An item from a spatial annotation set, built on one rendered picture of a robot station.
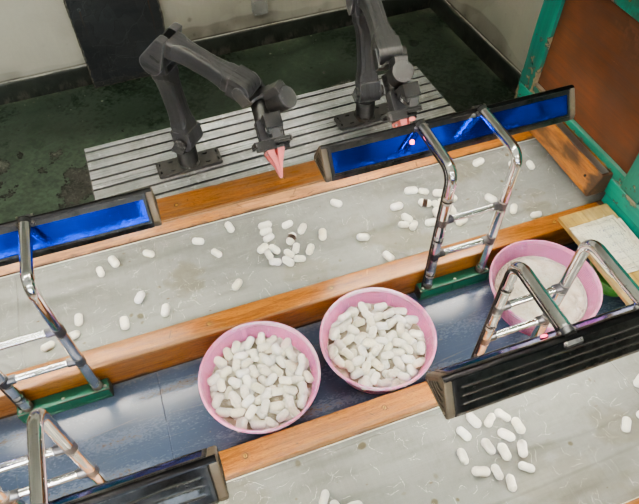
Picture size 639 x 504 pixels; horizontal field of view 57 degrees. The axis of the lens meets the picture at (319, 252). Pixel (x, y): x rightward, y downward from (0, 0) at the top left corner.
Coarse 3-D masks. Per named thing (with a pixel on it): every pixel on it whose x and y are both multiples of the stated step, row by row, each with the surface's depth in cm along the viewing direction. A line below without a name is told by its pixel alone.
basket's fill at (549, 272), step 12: (528, 264) 151; (540, 264) 150; (552, 264) 150; (540, 276) 148; (552, 276) 148; (576, 276) 148; (516, 288) 146; (576, 288) 146; (564, 300) 144; (576, 300) 143; (516, 312) 142; (528, 312) 142; (540, 312) 142; (564, 312) 141; (576, 312) 141
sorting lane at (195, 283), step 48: (528, 144) 177; (336, 192) 166; (384, 192) 165; (432, 192) 165; (480, 192) 165; (528, 192) 165; (576, 192) 165; (144, 240) 155; (240, 240) 155; (336, 240) 155; (384, 240) 155; (0, 288) 146; (48, 288) 146; (96, 288) 146; (144, 288) 146; (192, 288) 146; (240, 288) 145; (288, 288) 145; (0, 336) 137; (96, 336) 137
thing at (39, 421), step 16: (32, 416) 86; (48, 416) 89; (32, 432) 84; (48, 432) 91; (64, 432) 95; (32, 448) 82; (48, 448) 98; (64, 448) 97; (80, 448) 101; (0, 464) 96; (16, 464) 96; (32, 464) 81; (80, 464) 103; (32, 480) 80; (48, 480) 106; (64, 480) 107; (96, 480) 110; (0, 496) 102; (16, 496) 105; (32, 496) 78
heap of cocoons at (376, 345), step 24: (360, 312) 143; (384, 312) 140; (336, 336) 137; (360, 336) 136; (384, 336) 138; (408, 336) 136; (336, 360) 133; (360, 360) 132; (384, 360) 134; (408, 360) 133; (384, 384) 129
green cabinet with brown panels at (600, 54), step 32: (544, 0) 160; (576, 0) 151; (608, 0) 141; (544, 32) 164; (576, 32) 154; (608, 32) 143; (544, 64) 169; (576, 64) 157; (608, 64) 146; (576, 96) 160; (608, 96) 149; (576, 128) 162; (608, 128) 152; (608, 160) 153
